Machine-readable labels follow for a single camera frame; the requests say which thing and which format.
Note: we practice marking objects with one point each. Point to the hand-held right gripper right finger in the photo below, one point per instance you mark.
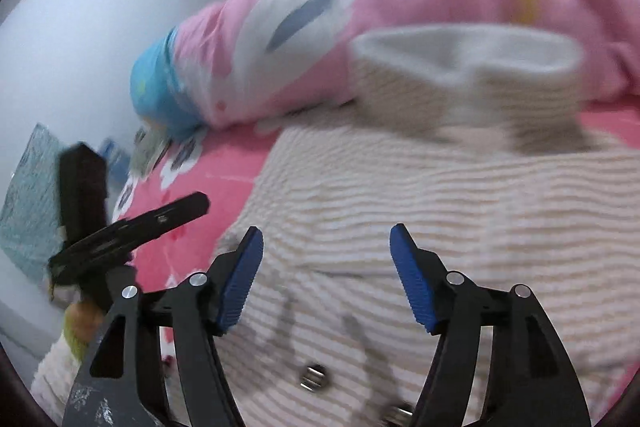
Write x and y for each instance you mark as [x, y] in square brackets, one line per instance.
[412, 277]

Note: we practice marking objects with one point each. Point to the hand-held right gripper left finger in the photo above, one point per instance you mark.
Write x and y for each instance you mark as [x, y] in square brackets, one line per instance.
[242, 277]

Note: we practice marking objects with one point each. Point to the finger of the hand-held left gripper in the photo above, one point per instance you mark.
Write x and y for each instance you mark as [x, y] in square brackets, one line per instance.
[82, 192]
[160, 219]

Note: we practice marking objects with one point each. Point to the beige houndstooth coat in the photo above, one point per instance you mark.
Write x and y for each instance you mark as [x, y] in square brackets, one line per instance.
[400, 187]

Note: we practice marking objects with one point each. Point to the teal patterned bag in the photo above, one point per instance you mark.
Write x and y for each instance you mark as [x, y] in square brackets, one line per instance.
[30, 207]

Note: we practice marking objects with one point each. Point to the pink floral blanket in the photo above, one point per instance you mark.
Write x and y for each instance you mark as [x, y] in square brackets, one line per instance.
[210, 177]

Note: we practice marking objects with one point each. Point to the green patterned pouch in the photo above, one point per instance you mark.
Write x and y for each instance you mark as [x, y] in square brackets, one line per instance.
[150, 152]

